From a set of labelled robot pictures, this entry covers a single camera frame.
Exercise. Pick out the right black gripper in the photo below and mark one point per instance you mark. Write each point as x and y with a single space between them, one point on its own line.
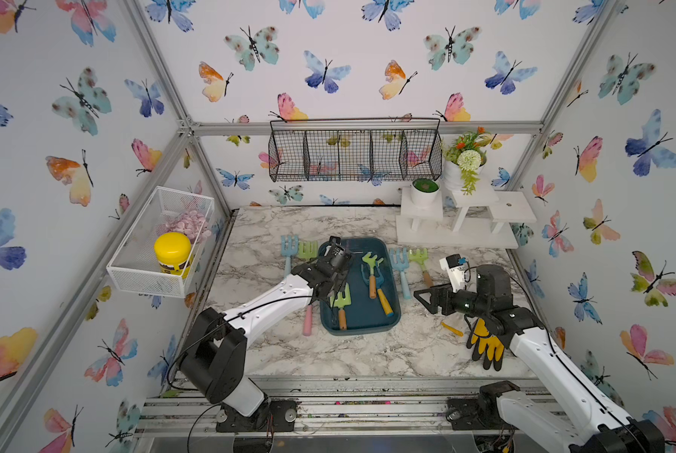
445 293

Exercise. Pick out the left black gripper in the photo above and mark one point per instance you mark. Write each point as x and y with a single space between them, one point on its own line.
342 280

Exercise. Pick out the light blue fork rake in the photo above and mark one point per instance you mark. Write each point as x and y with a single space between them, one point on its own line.
289 249

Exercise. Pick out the teal plastic storage box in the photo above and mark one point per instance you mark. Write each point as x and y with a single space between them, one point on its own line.
364 315

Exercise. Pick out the green rake wooden handle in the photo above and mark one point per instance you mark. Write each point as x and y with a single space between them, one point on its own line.
420 256
371 274

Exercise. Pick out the purple fork pink handle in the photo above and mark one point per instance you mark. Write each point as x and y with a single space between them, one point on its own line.
308 321

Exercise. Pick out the teal rake yellow handle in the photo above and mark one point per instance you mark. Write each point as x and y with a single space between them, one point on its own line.
382 297

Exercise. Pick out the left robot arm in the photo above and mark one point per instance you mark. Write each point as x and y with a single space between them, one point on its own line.
213 358

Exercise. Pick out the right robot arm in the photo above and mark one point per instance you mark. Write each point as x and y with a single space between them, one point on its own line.
593 422

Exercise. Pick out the yellow glove cuff strip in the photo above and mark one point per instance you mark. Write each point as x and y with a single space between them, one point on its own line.
455 331

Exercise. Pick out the yellow black work glove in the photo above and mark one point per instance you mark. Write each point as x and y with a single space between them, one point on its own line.
485 348

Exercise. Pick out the white tiered plant stand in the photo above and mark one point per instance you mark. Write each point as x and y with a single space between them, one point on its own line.
483 219

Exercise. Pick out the small white pot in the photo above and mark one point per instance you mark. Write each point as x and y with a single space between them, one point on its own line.
424 192

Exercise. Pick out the pink flower bunch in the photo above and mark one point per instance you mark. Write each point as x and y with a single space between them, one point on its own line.
192 224

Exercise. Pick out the white pot with flowers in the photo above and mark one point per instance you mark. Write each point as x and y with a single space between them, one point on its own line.
463 160

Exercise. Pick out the yellow lidded jar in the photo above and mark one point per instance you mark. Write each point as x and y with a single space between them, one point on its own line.
173 252

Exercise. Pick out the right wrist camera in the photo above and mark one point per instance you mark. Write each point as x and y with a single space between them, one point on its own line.
458 271

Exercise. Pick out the black wire wall basket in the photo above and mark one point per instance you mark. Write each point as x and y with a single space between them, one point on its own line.
368 150

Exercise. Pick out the white mesh wall basket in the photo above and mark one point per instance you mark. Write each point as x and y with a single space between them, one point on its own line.
134 267

